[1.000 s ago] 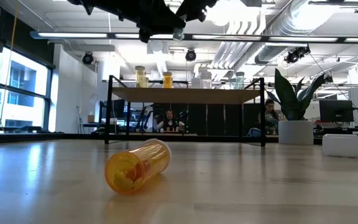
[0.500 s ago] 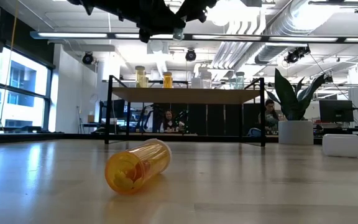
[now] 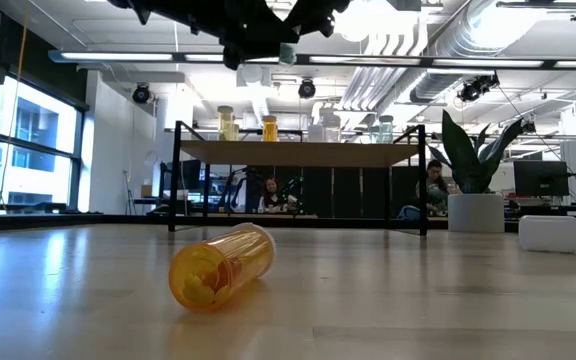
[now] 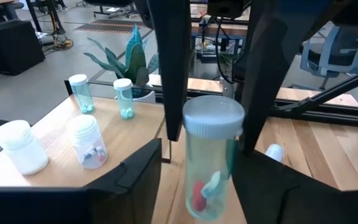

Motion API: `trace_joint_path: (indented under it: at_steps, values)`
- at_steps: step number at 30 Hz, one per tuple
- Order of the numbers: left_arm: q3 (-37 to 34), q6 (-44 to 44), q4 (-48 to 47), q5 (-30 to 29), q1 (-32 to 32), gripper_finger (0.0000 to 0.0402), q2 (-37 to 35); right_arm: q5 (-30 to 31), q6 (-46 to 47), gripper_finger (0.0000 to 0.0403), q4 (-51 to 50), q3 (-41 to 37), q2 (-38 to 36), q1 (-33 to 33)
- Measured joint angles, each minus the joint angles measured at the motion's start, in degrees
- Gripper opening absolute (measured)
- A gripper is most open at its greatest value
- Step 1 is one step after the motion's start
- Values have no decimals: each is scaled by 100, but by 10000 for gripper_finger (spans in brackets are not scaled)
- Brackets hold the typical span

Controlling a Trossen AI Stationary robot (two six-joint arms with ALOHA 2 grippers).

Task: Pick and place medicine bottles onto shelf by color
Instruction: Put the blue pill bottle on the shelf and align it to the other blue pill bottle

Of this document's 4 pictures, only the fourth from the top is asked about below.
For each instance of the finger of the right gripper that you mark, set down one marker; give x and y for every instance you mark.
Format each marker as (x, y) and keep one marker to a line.
(259, 77)
(176, 62)

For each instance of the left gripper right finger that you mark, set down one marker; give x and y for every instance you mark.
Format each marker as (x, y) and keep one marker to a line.
(259, 193)

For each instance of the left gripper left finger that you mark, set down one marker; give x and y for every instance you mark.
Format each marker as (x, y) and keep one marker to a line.
(143, 186)

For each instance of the small green pill bottle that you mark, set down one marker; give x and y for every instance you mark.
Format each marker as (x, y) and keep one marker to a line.
(81, 93)
(124, 98)

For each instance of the clear vial with red pill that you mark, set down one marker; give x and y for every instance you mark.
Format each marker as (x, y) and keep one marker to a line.
(211, 149)

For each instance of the clear plastic jar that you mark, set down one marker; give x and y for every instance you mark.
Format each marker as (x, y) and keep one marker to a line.
(87, 141)

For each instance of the wooden shelf black legs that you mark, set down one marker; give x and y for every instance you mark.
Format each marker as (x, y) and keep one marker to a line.
(129, 133)

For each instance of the green snake plant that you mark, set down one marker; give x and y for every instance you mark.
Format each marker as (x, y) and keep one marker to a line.
(134, 59)

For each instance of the white plant pot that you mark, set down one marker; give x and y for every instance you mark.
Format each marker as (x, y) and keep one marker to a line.
(146, 97)

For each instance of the grey office chair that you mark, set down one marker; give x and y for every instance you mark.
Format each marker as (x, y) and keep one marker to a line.
(328, 62)

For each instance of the red striped floor mat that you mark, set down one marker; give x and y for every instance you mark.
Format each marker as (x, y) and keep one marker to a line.
(110, 26)

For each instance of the black cabinet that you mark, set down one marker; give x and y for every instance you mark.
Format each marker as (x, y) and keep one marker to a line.
(11, 46)

